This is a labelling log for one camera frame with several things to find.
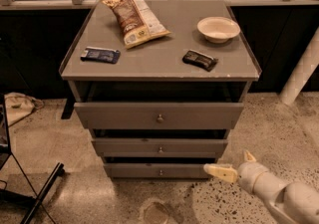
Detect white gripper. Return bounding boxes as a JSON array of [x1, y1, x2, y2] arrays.
[[203, 150, 288, 198]]

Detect grey bottom drawer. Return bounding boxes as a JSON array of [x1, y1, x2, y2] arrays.
[[105, 163, 208, 179]]

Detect grey drawer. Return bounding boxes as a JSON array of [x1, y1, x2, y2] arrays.
[[92, 138, 228, 158], [105, 163, 208, 179], [74, 103, 243, 129]]

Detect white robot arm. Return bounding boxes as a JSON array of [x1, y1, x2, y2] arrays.
[[203, 150, 319, 224]]

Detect grey drawer cabinet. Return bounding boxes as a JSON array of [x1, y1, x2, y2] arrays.
[[60, 0, 261, 167]]

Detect grey middle drawer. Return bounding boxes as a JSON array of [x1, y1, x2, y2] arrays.
[[92, 138, 228, 158]]

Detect grey top drawer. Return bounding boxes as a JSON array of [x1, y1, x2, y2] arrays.
[[74, 103, 243, 129]]

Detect black snack packet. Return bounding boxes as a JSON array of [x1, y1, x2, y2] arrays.
[[182, 50, 218, 72]]

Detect white bowl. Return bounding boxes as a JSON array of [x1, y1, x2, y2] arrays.
[[197, 17, 240, 44]]

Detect brown chip bag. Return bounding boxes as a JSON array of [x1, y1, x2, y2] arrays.
[[102, 0, 169, 49]]

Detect blue snack packet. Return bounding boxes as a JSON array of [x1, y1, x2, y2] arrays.
[[80, 47, 121, 64]]

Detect beige cloth bag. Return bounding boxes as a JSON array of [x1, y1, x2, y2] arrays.
[[4, 93, 44, 126]]

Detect white diagonal post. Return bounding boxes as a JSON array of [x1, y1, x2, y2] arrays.
[[279, 28, 319, 106]]

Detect black stand frame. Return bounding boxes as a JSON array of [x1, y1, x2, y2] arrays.
[[0, 94, 65, 224]]

